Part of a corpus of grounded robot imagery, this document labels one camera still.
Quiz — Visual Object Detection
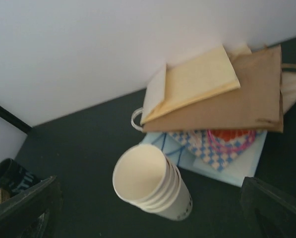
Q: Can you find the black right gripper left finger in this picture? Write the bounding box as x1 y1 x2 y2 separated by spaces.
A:
0 176 62 238

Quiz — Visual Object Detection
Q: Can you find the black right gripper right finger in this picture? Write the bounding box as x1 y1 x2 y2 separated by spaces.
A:
240 177 296 238

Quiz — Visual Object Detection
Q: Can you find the brown paper bag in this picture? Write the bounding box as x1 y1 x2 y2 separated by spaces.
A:
143 45 283 132

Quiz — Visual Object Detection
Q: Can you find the black cup sleeve stack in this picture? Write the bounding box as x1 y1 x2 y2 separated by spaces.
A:
0 158 41 197

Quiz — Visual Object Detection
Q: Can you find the blue checkered paper bag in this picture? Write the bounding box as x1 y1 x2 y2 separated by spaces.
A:
169 129 262 172

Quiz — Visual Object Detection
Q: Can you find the white paper cup stack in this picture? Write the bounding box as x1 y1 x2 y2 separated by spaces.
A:
112 144 193 221

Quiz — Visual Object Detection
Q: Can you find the yellow padded envelope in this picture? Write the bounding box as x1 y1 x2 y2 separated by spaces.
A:
140 45 240 124

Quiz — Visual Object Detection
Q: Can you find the black frame post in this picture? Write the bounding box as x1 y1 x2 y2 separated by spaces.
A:
0 106 32 134

